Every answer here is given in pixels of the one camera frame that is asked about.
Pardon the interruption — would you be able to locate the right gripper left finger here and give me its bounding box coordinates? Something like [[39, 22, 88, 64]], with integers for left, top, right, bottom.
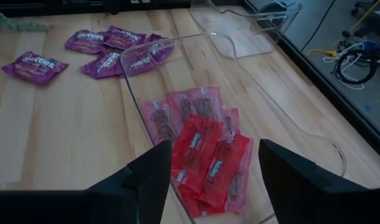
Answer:
[[83, 139, 173, 224]]

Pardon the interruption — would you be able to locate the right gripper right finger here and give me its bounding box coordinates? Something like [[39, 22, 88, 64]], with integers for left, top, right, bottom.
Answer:
[[258, 139, 370, 224]]

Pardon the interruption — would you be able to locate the red Twizzlers candy pack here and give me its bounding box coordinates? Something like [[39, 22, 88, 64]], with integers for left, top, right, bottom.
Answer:
[[139, 98, 184, 146], [165, 86, 224, 125], [197, 133, 252, 209], [220, 107, 241, 141], [176, 183, 228, 218], [226, 138, 254, 215], [170, 114, 224, 194]]

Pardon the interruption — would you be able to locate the clear plastic bin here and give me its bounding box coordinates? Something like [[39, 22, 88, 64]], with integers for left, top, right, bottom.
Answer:
[[119, 30, 348, 224], [189, 0, 303, 60]]

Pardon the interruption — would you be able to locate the purple Skittles candy pack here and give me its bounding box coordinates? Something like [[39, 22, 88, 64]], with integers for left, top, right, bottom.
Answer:
[[64, 29, 112, 55], [1, 50, 69, 86], [121, 46, 156, 78], [145, 33, 176, 65], [104, 24, 147, 50], [80, 49, 125, 79]]

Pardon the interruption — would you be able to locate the green potted plant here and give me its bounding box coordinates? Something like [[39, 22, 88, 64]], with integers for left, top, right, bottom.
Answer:
[[0, 3, 49, 33]]

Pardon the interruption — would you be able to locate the black coiled cable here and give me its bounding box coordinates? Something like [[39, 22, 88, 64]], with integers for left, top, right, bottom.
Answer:
[[333, 48, 379, 85]]

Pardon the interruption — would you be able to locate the yellow extension cable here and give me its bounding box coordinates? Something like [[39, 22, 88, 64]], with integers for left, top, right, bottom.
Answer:
[[306, 0, 380, 58]]

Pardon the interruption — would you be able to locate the white floor cable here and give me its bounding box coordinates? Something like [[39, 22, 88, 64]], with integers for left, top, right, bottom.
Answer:
[[322, 42, 365, 91]]

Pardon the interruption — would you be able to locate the long black floor cable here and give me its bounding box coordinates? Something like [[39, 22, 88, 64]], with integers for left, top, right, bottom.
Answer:
[[300, 0, 337, 52]]

